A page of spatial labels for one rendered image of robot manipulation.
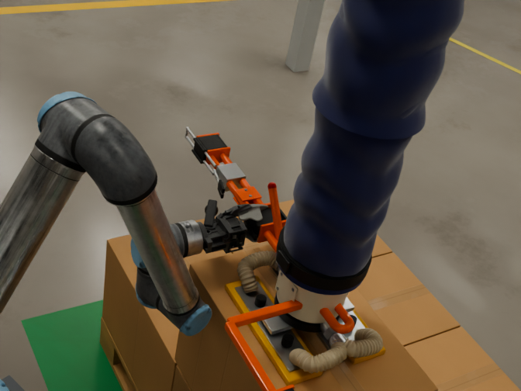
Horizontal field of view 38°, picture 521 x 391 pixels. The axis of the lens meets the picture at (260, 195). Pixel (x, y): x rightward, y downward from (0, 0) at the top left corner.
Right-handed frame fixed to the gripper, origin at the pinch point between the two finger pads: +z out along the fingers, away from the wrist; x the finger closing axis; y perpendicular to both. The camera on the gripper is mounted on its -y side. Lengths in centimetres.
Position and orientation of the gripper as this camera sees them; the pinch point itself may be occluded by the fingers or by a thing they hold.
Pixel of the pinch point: (260, 216)
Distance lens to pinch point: 206.4
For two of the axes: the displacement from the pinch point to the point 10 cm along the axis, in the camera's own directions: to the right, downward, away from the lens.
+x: 1.6, -7.8, -6.0
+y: 4.7, 6.0, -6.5
